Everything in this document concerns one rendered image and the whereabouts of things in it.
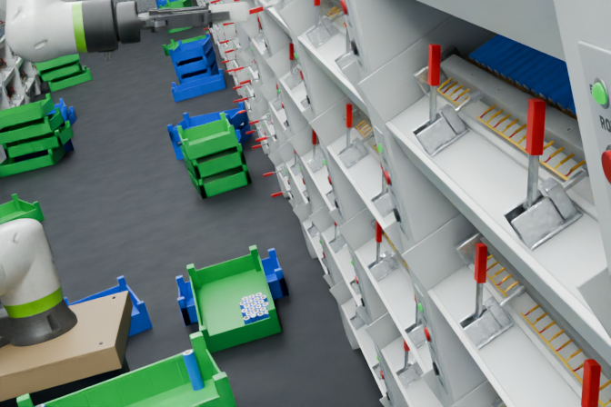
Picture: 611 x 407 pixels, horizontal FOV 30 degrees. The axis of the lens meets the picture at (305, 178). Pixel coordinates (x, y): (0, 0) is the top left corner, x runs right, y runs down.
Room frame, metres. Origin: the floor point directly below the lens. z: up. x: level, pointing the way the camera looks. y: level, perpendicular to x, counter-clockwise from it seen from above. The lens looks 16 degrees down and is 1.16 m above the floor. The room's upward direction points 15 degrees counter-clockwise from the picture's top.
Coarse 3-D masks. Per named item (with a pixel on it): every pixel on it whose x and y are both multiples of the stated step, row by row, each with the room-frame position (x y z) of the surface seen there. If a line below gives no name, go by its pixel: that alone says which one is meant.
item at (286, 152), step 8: (288, 144) 3.22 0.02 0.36; (280, 152) 3.21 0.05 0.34; (288, 152) 3.21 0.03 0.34; (288, 160) 3.21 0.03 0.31; (296, 160) 3.17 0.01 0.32; (288, 168) 3.15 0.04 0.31; (296, 168) 3.05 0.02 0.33; (296, 176) 3.03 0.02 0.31; (296, 184) 2.96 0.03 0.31; (304, 184) 2.92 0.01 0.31; (304, 192) 2.80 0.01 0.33
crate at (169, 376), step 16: (192, 336) 1.68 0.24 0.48; (208, 352) 1.66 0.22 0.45; (144, 368) 1.67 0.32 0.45; (160, 368) 1.68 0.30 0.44; (176, 368) 1.68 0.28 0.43; (208, 368) 1.68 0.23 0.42; (96, 384) 1.65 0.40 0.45; (112, 384) 1.66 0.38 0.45; (128, 384) 1.66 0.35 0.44; (144, 384) 1.67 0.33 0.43; (160, 384) 1.67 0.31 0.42; (176, 384) 1.68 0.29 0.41; (208, 384) 1.66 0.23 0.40; (224, 384) 1.50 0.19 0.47; (16, 400) 1.62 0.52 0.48; (64, 400) 1.64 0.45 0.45; (80, 400) 1.65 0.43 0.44; (96, 400) 1.65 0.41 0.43; (112, 400) 1.66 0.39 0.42; (128, 400) 1.66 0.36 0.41; (144, 400) 1.66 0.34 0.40; (160, 400) 1.65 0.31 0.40; (176, 400) 1.63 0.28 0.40; (192, 400) 1.62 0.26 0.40; (208, 400) 1.49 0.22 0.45; (224, 400) 1.50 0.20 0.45
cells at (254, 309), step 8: (256, 296) 2.80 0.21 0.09; (264, 296) 2.79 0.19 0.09; (240, 304) 2.79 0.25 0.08; (248, 304) 2.78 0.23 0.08; (256, 304) 2.77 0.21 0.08; (264, 304) 2.76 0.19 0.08; (248, 312) 2.75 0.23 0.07; (256, 312) 2.74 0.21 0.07; (264, 312) 2.74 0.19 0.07; (248, 320) 2.72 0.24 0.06; (256, 320) 2.73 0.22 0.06
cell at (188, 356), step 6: (186, 354) 1.65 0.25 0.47; (192, 354) 1.65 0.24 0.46; (186, 360) 1.65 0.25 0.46; (192, 360) 1.65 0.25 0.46; (186, 366) 1.65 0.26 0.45; (192, 366) 1.65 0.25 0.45; (192, 372) 1.65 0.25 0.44; (198, 372) 1.65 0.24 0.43; (192, 378) 1.65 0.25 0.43; (198, 378) 1.65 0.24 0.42; (192, 384) 1.65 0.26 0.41; (198, 384) 1.65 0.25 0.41; (198, 390) 1.65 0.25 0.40
